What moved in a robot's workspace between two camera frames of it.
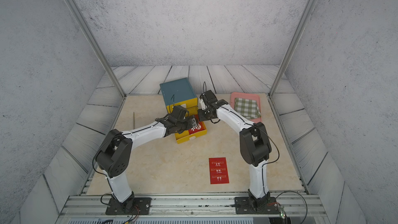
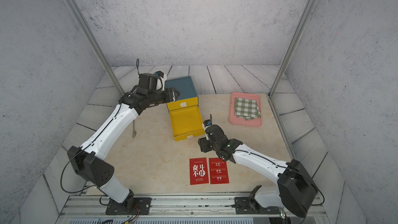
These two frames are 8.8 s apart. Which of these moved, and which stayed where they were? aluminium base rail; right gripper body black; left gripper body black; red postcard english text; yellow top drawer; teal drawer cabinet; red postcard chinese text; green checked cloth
Moved: red postcard chinese text; right gripper body black; left gripper body black
Stayed: aluminium base rail; yellow top drawer; teal drawer cabinet; red postcard english text; green checked cloth
